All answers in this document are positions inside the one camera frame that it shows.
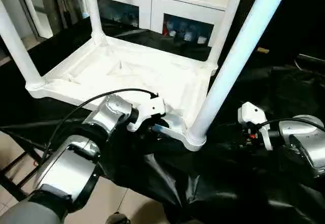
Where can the white plastic table top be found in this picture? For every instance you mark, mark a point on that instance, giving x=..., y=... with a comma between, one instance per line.
x=139, y=69

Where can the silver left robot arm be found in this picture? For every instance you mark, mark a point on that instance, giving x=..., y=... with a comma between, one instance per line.
x=109, y=112

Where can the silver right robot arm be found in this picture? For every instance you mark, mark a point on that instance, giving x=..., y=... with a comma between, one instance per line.
x=302, y=135

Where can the black mat cover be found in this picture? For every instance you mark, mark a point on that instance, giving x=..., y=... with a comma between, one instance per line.
x=279, y=81

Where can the small tan block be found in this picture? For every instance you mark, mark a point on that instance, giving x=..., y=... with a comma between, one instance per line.
x=263, y=49

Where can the small white cup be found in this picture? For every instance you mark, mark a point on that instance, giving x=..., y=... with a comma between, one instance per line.
x=188, y=36
x=172, y=33
x=201, y=39

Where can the red item in cabinet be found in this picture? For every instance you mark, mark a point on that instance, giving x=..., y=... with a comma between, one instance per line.
x=165, y=28

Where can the long black pole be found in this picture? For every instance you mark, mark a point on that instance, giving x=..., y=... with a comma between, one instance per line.
x=311, y=57

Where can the white cabinet with glass doors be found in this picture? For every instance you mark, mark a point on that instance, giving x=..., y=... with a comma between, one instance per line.
x=157, y=10

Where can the black metal stand leg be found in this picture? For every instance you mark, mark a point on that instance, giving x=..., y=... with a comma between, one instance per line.
x=12, y=188

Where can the grey metal rack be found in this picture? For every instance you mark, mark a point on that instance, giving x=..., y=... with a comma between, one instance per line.
x=50, y=5

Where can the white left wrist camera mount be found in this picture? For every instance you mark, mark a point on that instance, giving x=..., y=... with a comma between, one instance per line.
x=155, y=107

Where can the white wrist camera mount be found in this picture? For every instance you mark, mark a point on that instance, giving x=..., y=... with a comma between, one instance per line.
x=155, y=107
x=251, y=112

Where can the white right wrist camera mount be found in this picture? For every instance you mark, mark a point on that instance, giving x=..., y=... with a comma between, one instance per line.
x=251, y=112

